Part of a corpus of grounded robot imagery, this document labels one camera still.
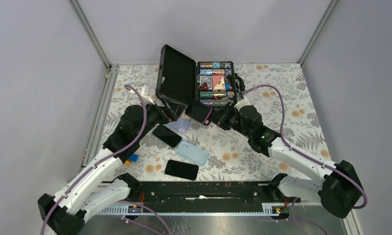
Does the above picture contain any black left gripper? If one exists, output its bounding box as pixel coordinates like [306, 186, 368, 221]
[136, 95, 187, 141]

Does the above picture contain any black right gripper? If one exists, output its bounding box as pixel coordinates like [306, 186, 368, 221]
[205, 101, 252, 139]

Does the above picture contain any bare black phone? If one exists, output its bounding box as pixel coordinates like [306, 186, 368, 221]
[185, 100, 213, 125]
[164, 160, 199, 181]

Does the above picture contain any bare dark blue phone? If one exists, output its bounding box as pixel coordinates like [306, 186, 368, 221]
[152, 124, 182, 148]

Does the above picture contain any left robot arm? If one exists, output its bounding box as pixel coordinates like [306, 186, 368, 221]
[38, 102, 184, 235]

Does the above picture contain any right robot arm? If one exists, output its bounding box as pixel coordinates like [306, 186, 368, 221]
[208, 105, 368, 218]

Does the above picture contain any black poker chip case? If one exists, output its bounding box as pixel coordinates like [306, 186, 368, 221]
[156, 45, 245, 109]

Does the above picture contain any phone in light blue case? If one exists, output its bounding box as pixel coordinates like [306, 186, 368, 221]
[176, 141, 210, 167]

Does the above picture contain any red playing card box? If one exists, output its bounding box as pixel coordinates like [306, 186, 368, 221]
[212, 75, 226, 91]

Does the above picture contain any floral table mat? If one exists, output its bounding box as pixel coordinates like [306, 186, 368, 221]
[101, 64, 331, 182]

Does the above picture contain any colourful toy brick stack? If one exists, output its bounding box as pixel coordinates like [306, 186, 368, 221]
[125, 154, 139, 165]

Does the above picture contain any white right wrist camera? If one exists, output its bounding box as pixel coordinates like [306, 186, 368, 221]
[234, 98, 251, 111]

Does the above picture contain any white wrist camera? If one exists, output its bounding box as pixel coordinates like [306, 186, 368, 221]
[234, 98, 251, 111]
[140, 85, 158, 104]

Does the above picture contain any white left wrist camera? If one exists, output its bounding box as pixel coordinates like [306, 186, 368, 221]
[140, 85, 158, 104]

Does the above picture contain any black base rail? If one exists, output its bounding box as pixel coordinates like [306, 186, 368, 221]
[110, 180, 302, 214]

